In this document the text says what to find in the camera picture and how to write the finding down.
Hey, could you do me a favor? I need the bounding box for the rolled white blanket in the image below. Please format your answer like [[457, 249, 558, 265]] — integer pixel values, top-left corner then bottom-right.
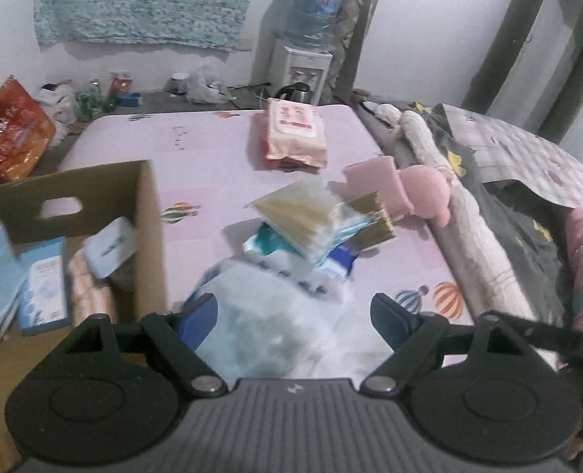
[[369, 102, 539, 323]]

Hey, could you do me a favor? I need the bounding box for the red snack bag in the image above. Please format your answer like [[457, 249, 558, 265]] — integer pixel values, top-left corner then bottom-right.
[[0, 75, 58, 184]]

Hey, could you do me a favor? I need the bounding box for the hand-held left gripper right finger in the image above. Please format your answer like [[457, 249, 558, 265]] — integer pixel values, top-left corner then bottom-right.
[[360, 293, 523, 398]]

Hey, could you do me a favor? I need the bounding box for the grey quilt with yellow prints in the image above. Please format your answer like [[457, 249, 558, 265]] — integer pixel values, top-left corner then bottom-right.
[[354, 100, 583, 328]]

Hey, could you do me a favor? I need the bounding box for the pink plush toy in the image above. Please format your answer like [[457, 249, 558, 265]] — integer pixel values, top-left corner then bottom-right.
[[395, 164, 458, 228]]

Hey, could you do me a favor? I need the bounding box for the brown cardboard box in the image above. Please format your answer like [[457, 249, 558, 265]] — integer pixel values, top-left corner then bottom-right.
[[0, 160, 170, 473]]

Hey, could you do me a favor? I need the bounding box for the gold brown packet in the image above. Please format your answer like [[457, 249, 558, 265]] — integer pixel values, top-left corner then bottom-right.
[[343, 192, 399, 253]]

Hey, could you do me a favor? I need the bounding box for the pink printed bed sheet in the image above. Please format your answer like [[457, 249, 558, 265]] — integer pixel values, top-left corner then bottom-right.
[[56, 102, 475, 387]]

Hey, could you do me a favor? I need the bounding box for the red white packet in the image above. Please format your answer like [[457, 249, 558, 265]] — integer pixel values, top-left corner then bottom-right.
[[109, 71, 135, 100]]

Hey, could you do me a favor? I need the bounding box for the white blue wipes pack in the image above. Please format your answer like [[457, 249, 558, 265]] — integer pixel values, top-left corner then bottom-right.
[[242, 222, 359, 297]]

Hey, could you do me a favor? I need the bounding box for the blue floral wall cloth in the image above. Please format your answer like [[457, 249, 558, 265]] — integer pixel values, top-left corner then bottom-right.
[[34, 0, 283, 53]]

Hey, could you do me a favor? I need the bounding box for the green glass bottle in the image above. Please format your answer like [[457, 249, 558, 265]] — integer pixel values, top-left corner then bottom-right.
[[76, 79, 118, 121]]

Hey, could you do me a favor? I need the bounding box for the crumpled clear plastic bag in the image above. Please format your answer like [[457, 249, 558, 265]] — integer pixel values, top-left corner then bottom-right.
[[187, 63, 234, 105]]

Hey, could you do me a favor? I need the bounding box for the black electric kettle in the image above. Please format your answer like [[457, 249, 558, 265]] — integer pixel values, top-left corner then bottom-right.
[[275, 82, 315, 105]]

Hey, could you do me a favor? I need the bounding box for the clear packet of cotton swabs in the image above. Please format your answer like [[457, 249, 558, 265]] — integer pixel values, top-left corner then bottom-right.
[[243, 179, 347, 263]]

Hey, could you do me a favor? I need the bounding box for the large blue water bottle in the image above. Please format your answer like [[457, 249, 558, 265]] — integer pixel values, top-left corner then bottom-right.
[[283, 0, 350, 53]]

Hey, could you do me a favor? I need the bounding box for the white water dispenser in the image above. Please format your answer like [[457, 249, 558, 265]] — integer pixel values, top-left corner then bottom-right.
[[270, 43, 334, 108]]

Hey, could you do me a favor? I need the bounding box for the pink checkered blanket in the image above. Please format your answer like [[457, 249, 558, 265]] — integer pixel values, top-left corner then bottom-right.
[[433, 102, 583, 209]]

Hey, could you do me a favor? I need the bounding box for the white plastic bag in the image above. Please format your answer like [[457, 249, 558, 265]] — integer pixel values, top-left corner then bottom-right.
[[187, 260, 397, 386]]

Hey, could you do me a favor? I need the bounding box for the blue white box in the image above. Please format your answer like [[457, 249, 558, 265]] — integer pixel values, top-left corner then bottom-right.
[[17, 250, 74, 339]]

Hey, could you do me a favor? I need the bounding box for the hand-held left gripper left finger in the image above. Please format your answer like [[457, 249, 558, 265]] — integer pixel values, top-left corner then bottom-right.
[[65, 293, 228, 398]]

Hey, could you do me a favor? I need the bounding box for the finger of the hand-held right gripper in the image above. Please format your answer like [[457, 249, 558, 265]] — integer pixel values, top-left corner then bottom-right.
[[488, 312, 583, 371]]

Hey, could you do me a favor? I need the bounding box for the orange striped towel roll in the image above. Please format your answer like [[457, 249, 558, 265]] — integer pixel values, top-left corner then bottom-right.
[[67, 245, 121, 327]]

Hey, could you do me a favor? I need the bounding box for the pink wet wipes pack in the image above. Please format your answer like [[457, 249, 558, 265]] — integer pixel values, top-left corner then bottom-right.
[[263, 97, 330, 172]]

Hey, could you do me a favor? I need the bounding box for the grey door frame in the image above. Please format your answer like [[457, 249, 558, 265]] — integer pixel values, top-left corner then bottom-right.
[[477, 0, 583, 147]]

